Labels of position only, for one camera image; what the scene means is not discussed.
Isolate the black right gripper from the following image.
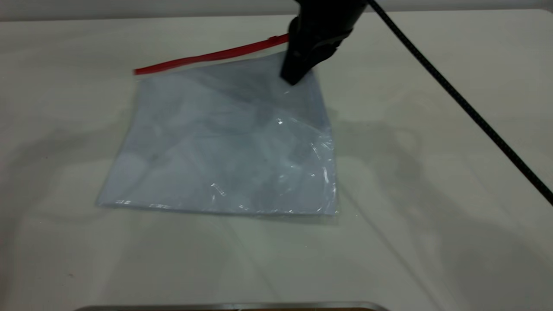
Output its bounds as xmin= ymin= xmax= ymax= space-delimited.
xmin=280 ymin=0 xmax=369 ymax=86

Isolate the clear plastic bag red zipper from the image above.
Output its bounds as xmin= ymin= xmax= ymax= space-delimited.
xmin=96 ymin=34 xmax=340 ymax=216

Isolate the black braided cable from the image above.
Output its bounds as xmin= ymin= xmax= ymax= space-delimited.
xmin=368 ymin=0 xmax=553 ymax=207

